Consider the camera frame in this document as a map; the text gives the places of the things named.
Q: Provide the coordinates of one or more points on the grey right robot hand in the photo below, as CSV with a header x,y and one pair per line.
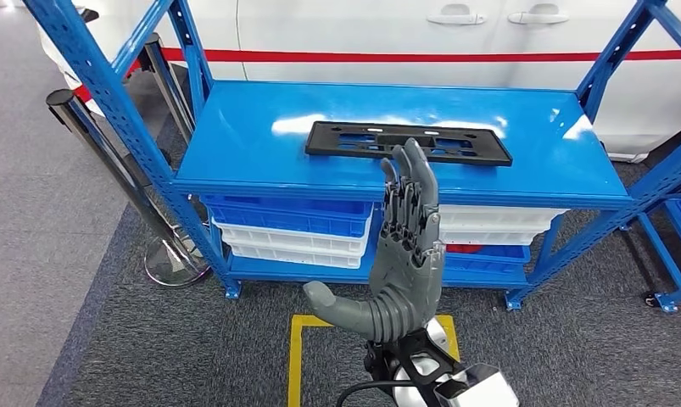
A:
x,y
402,281

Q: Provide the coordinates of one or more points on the black plastic plate bracket part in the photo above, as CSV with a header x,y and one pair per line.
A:
x,y
329,147

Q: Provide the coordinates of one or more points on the blue metal shelf rack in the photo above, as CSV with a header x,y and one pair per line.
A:
x,y
239,140

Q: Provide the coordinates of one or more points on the red item in crate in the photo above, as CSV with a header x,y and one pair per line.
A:
x,y
463,248

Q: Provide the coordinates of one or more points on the white plastic crate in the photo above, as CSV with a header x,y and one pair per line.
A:
x,y
289,242
497,216
295,257
486,237

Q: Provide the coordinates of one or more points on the long red barrier belt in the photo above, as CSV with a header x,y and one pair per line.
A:
x,y
374,56

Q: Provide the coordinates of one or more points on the white car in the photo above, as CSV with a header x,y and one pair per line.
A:
x,y
346,28

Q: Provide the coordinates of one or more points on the blue wheeled metal rack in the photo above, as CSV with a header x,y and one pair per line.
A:
x,y
663,264

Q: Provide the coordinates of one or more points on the short red barrier belt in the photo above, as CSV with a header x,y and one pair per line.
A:
x,y
84,94

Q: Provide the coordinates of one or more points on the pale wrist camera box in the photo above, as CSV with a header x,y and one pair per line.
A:
x,y
480,387

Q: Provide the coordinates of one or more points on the chrome stanchion post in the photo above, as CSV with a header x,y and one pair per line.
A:
x,y
62,101
166,78

